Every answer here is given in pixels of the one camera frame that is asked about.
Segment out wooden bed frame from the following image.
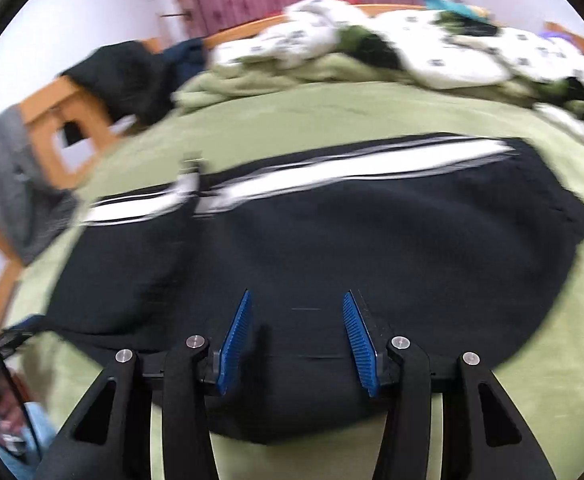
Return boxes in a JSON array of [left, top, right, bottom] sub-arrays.
[[0, 3, 584, 328]]

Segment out grey denim jeans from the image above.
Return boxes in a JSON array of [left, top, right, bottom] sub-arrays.
[[0, 105, 78, 264]]

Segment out green bed sheet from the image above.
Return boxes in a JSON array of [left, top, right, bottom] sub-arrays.
[[6, 82, 584, 479]]

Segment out teal item on bed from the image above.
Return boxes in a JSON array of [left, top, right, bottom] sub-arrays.
[[421, 0, 490, 22]]

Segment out purple item by headboard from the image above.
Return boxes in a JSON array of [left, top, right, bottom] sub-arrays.
[[540, 30, 574, 44]]

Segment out dark clothes on footboard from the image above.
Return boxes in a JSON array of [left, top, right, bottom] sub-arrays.
[[63, 38, 207, 126]]

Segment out white patterned duvet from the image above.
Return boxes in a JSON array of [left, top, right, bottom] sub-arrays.
[[174, 0, 584, 154]]

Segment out person's hand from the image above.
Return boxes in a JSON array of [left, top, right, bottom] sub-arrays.
[[0, 377, 25, 455]]

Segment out black pants with white stripe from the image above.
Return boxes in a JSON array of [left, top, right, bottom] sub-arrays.
[[47, 133, 584, 443]]

